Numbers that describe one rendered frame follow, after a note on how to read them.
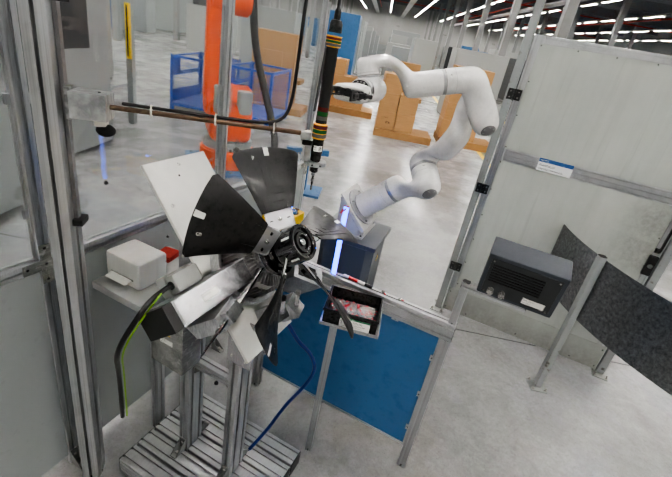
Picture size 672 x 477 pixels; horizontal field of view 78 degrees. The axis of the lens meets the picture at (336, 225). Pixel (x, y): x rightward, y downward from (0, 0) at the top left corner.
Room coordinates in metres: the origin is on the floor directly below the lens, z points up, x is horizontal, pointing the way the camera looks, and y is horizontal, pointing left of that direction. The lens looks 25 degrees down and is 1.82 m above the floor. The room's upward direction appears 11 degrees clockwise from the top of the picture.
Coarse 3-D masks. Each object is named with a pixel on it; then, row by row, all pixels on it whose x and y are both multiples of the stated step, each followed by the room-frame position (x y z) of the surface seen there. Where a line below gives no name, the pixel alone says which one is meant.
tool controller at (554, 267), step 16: (496, 240) 1.36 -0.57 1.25; (496, 256) 1.28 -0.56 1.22; (512, 256) 1.28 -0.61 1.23; (528, 256) 1.29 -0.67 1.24; (544, 256) 1.30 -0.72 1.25; (496, 272) 1.28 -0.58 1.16; (512, 272) 1.26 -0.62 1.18; (528, 272) 1.24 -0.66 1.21; (544, 272) 1.22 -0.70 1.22; (560, 272) 1.22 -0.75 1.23; (480, 288) 1.32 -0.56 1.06; (496, 288) 1.29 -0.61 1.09; (512, 288) 1.27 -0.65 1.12; (528, 288) 1.24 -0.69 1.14; (544, 288) 1.22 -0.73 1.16; (560, 288) 1.20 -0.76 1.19; (528, 304) 1.25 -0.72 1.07; (544, 304) 1.23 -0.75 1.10
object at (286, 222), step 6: (282, 210) 1.21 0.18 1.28; (288, 210) 1.21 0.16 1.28; (264, 216) 1.19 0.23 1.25; (270, 216) 1.19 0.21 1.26; (276, 216) 1.19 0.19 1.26; (282, 216) 1.19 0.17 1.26; (270, 222) 1.18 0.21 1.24; (276, 222) 1.18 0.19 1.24; (282, 222) 1.18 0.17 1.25; (288, 222) 1.18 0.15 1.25; (294, 222) 1.18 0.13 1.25; (276, 228) 1.16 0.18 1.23; (282, 228) 1.17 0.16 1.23
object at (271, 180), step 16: (240, 160) 1.28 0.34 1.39; (272, 160) 1.32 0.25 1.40; (288, 160) 1.34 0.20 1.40; (256, 176) 1.26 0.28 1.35; (272, 176) 1.27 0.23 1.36; (288, 176) 1.29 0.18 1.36; (256, 192) 1.23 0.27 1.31; (272, 192) 1.23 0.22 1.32; (288, 192) 1.25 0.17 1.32; (272, 208) 1.20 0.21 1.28
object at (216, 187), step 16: (208, 192) 0.97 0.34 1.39; (224, 192) 1.00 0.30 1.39; (208, 208) 0.96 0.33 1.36; (224, 208) 0.99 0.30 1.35; (240, 208) 1.02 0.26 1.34; (192, 224) 0.92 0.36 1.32; (208, 224) 0.95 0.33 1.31; (224, 224) 0.98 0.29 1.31; (240, 224) 1.01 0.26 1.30; (256, 224) 1.05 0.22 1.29; (192, 240) 0.91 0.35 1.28; (208, 240) 0.94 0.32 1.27; (224, 240) 0.98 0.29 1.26; (240, 240) 1.02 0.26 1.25; (256, 240) 1.05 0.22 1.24
